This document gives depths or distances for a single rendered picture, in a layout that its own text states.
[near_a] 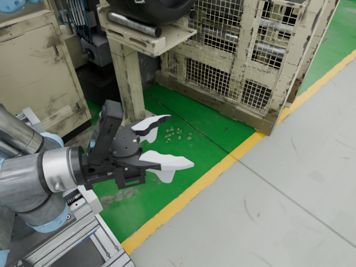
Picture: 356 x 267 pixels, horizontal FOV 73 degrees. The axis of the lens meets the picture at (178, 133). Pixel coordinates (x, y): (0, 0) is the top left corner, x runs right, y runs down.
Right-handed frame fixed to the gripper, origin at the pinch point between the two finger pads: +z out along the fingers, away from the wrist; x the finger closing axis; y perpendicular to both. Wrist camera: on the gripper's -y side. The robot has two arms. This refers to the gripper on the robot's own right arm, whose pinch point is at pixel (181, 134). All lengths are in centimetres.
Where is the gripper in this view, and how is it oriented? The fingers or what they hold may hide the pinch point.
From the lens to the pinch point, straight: 45.9
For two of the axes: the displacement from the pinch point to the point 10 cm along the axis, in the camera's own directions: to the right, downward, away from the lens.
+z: 9.6, -2.1, 2.0
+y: 0.4, 7.8, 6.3
